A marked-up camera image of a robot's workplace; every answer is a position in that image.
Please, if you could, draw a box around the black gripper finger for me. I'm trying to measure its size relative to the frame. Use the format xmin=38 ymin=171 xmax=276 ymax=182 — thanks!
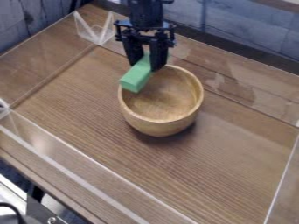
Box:
xmin=149 ymin=38 xmax=168 ymax=72
xmin=123 ymin=36 xmax=144 ymax=66

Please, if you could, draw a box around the black cable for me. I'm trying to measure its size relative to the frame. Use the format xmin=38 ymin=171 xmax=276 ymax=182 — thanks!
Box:
xmin=0 ymin=202 xmax=30 ymax=224

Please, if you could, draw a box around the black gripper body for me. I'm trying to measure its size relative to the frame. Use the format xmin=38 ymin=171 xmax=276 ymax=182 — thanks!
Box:
xmin=113 ymin=0 xmax=175 ymax=47

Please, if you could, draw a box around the black metal bracket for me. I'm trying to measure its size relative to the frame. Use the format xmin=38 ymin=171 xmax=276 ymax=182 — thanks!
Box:
xmin=24 ymin=194 xmax=80 ymax=224

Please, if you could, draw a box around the clear acrylic enclosure wall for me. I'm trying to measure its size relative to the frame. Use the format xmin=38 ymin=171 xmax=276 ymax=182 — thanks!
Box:
xmin=0 ymin=99 xmax=299 ymax=224

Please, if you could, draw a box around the green rectangular block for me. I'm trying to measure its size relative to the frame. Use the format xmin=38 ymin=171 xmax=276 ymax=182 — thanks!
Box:
xmin=119 ymin=52 xmax=153 ymax=93

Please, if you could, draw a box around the clear acrylic corner bracket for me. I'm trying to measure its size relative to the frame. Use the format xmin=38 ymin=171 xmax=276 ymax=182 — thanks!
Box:
xmin=73 ymin=11 xmax=115 ymax=46

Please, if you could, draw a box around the wooden bowl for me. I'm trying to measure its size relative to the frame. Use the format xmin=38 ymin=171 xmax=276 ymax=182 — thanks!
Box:
xmin=117 ymin=65 xmax=204 ymax=137

